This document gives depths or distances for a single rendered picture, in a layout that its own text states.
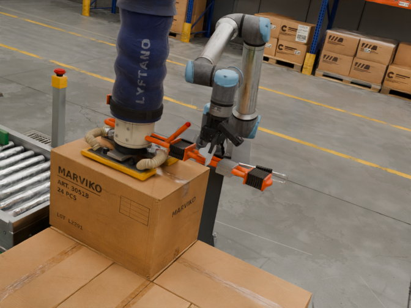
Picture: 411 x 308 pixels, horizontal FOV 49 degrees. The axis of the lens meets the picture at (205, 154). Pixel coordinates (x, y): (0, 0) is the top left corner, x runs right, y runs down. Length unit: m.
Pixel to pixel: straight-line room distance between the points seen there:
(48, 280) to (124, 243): 0.33
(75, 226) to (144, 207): 0.45
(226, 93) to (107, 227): 0.79
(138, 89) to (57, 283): 0.85
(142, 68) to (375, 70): 7.20
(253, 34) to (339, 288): 1.75
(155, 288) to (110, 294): 0.19
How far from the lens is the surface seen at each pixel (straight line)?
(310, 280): 3.14
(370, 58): 8.73
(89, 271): 2.03
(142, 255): 1.95
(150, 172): 1.90
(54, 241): 2.20
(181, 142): 1.91
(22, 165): 2.84
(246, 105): 2.53
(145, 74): 1.81
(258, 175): 1.73
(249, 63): 2.40
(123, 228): 1.96
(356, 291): 3.21
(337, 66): 8.84
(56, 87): 2.95
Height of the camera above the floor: 1.85
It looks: 24 degrees down
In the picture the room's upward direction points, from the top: 10 degrees clockwise
